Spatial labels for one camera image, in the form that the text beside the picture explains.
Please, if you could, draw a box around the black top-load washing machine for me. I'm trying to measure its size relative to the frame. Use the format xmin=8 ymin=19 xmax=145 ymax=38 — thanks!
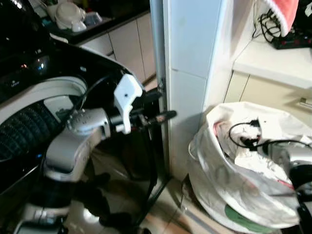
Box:
xmin=0 ymin=0 xmax=169 ymax=230

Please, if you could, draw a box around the white patterned garment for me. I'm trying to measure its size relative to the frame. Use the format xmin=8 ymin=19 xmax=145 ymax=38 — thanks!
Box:
xmin=222 ymin=122 xmax=293 ymax=188

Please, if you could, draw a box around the pink garment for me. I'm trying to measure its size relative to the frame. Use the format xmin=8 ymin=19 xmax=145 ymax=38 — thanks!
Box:
xmin=214 ymin=122 xmax=224 ymax=143

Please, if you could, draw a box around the white fabric laundry bag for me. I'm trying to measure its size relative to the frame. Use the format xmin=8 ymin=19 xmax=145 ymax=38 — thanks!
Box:
xmin=187 ymin=101 xmax=312 ymax=234

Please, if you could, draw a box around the cream kitchen base cabinet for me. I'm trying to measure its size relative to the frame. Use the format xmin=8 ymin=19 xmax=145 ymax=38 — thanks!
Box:
xmin=78 ymin=12 xmax=157 ymax=84

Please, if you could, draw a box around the white counter cabinet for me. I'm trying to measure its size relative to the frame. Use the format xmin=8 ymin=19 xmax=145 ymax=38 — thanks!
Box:
xmin=223 ymin=38 xmax=312 ymax=128

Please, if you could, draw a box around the clear plastic container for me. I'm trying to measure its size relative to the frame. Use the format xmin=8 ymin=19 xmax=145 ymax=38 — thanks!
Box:
xmin=83 ymin=12 xmax=104 ymax=26

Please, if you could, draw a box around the black power strip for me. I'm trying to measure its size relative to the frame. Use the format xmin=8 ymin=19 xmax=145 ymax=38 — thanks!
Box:
xmin=271 ymin=29 xmax=312 ymax=50

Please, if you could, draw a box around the white round kitchen appliance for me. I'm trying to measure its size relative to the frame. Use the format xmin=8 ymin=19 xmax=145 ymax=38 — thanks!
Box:
xmin=53 ymin=2 xmax=89 ymax=33

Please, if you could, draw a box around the pink towel with white trim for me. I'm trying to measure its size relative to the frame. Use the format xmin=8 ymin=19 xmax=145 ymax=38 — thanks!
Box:
xmin=263 ymin=0 xmax=299 ymax=38

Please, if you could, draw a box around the black bag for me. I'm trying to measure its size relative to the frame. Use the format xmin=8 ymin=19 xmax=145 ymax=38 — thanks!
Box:
xmin=296 ymin=0 xmax=312 ymax=35

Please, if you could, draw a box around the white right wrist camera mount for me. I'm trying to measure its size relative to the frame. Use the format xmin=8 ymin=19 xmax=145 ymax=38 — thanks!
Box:
xmin=243 ymin=119 xmax=264 ymax=142

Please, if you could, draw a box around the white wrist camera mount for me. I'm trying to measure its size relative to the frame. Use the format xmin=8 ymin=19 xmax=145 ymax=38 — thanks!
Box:
xmin=114 ymin=73 xmax=143 ymax=135
xmin=243 ymin=119 xmax=264 ymax=142

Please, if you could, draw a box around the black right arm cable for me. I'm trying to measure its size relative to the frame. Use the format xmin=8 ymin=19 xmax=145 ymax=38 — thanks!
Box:
xmin=228 ymin=121 xmax=312 ymax=150

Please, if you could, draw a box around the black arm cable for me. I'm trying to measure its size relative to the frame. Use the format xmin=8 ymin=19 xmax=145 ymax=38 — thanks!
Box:
xmin=228 ymin=121 xmax=312 ymax=150
xmin=72 ymin=74 xmax=123 ymax=123

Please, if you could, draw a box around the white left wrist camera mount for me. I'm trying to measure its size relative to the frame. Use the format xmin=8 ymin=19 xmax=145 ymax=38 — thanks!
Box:
xmin=114 ymin=73 xmax=143 ymax=135

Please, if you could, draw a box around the grey metal door frame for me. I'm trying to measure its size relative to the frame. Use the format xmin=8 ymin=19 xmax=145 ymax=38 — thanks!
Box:
xmin=149 ymin=0 xmax=171 ymax=177

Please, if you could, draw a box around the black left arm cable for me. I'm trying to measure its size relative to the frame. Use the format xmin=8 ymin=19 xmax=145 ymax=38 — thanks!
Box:
xmin=72 ymin=74 xmax=123 ymax=123

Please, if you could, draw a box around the silver drawer handle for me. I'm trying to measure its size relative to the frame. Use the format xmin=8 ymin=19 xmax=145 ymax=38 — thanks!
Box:
xmin=296 ymin=98 xmax=312 ymax=111

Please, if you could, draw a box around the black tangled cable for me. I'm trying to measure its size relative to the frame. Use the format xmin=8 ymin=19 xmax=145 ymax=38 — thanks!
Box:
xmin=253 ymin=9 xmax=282 ymax=43

